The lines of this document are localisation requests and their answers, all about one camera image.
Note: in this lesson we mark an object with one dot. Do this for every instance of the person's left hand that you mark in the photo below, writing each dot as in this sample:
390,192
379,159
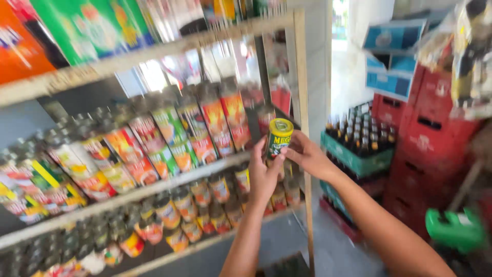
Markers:
261,180

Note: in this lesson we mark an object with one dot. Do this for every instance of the person's right hand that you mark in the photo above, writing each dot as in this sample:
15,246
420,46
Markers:
311,156

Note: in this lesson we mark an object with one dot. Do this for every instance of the green yellow tin can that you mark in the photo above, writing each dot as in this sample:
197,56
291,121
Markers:
279,138

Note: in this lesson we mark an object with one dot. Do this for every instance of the green crate of bottles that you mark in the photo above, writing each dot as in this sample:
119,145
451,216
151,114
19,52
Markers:
357,150

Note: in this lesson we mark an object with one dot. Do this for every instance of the low red crate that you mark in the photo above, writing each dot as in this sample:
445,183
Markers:
340,219

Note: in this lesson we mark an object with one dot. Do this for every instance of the wooden shelf rack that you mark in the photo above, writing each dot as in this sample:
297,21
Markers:
299,77

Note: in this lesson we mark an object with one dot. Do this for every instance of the row of orange labelled cans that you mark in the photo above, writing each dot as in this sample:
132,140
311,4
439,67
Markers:
184,215

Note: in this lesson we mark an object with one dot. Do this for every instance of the stack of red crates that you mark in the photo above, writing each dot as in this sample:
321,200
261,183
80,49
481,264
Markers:
426,146

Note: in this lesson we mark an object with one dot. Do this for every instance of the row of red labelled cans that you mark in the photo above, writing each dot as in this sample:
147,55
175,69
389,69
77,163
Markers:
146,146

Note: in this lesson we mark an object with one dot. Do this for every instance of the stack of blue cartons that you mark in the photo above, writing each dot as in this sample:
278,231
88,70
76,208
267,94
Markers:
392,57

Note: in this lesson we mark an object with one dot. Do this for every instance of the row of hanging sachets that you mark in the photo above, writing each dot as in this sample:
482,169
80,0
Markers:
215,57

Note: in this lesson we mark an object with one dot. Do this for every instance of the green plastic object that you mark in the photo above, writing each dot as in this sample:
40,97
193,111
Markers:
455,229

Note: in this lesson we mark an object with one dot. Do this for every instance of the hanging snack packets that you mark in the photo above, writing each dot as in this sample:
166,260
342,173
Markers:
461,54

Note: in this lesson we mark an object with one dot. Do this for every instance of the green detergent box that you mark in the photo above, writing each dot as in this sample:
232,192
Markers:
92,27

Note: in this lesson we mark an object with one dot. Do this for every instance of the orange detergent box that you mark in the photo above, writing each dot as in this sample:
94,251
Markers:
19,46

